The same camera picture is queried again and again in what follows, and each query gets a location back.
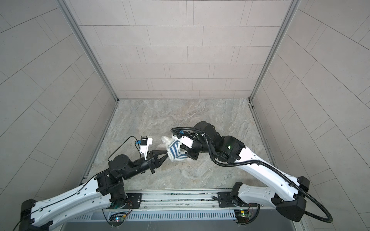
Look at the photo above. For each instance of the green circuit board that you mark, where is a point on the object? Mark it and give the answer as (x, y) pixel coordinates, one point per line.
(242, 216)
(118, 217)

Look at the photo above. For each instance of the right corner aluminium post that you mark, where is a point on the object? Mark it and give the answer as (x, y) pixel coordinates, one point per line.
(280, 35)

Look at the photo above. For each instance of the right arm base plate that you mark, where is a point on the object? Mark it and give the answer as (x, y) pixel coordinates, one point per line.
(225, 200)

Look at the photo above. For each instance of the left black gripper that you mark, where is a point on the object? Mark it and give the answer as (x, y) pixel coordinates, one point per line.
(153, 163)

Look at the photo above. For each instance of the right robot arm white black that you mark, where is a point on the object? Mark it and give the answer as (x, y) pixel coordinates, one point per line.
(281, 189)

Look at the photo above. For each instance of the corner aluminium post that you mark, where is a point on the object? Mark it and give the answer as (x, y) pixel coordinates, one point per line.
(280, 35)
(66, 12)

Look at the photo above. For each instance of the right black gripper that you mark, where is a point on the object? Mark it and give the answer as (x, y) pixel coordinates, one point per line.
(189, 152)

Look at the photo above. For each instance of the white teddy bear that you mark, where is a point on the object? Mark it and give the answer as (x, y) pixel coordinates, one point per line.
(168, 141)

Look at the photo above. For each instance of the left corner aluminium post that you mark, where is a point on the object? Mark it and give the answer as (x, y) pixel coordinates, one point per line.
(66, 12)

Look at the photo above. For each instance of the left green circuit board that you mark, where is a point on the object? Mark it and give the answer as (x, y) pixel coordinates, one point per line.
(118, 217)

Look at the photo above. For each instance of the right green circuit board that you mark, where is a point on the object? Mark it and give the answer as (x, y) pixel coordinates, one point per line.
(242, 216)

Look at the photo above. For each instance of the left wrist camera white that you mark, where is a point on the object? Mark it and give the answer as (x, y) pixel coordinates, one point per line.
(143, 146)

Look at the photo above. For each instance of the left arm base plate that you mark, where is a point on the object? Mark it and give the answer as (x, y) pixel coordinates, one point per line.
(133, 201)

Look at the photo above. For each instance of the aluminium mounting rail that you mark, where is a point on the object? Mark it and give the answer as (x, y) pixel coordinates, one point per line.
(167, 199)

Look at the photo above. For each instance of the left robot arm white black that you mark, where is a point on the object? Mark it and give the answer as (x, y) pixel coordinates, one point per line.
(100, 192)

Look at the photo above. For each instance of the blue white striped sweater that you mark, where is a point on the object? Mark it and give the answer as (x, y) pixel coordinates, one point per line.
(174, 151)

